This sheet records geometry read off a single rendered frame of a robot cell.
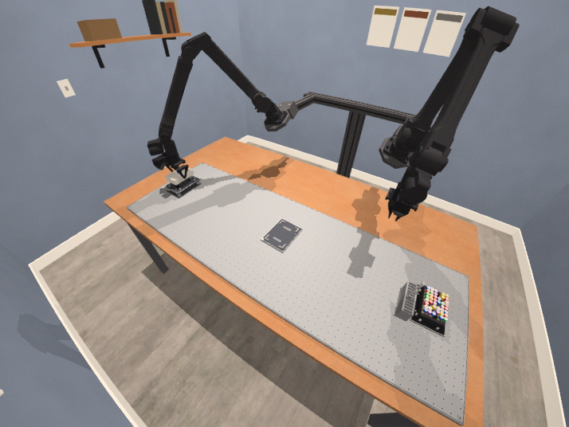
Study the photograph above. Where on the black vial rack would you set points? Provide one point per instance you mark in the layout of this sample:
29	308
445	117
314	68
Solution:
426	318

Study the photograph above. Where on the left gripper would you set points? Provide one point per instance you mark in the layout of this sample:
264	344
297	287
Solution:
391	202

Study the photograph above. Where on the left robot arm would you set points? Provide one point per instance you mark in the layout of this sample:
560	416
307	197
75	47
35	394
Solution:
484	35

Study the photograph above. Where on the cream grid rack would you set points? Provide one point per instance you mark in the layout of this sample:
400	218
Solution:
172	176

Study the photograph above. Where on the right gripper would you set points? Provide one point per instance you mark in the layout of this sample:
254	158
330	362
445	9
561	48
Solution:
177	167

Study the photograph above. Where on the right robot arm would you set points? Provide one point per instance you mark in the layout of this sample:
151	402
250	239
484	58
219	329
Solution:
190	50

